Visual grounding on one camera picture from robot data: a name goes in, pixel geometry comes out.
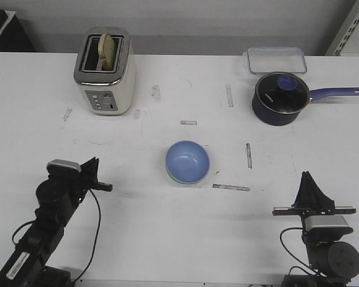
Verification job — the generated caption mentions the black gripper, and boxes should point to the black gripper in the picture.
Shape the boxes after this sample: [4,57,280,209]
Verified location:
[71,157,112,203]
[272,171,356,217]

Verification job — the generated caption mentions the cream and chrome toaster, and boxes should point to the cream and chrome toaster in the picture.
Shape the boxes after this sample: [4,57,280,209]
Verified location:
[74,27,136,116]

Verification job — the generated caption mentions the green bowl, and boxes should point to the green bowl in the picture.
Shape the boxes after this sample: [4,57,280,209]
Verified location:
[166,168,209,185]

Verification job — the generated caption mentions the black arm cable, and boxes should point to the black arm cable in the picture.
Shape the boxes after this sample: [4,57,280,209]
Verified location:
[71,188,102,283]
[279,227,321,276]

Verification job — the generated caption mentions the white slotted metal rack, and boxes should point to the white slotted metal rack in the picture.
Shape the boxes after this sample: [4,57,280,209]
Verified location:
[325,1,359,57]

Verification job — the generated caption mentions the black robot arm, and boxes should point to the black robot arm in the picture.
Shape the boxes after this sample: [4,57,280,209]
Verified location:
[0,157,112,286]
[272,171,359,286]

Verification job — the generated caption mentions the toast slice in toaster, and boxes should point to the toast slice in toaster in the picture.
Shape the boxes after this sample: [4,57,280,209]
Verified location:
[98,33,116,71]

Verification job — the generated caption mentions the black box in corner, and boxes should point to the black box in corner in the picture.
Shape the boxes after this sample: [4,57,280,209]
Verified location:
[0,10,36,53]

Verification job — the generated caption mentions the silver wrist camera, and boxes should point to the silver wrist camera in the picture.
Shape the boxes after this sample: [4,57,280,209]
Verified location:
[305,215,354,235]
[46,159,81,174]

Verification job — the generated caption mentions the glass pot lid blue knob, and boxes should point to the glass pot lid blue knob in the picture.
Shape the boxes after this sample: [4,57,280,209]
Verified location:
[255,72,311,114]

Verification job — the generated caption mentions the dark blue saucepan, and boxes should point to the dark blue saucepan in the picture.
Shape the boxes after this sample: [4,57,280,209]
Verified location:
[252,72,359,126]

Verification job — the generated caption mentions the blue bowl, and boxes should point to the blue bowl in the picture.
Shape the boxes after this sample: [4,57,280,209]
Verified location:
[165,141,211,170]

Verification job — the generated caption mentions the clear plastic food container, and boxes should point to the clear plastic food container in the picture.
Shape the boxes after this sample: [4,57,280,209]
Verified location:
[243,47,308,75]

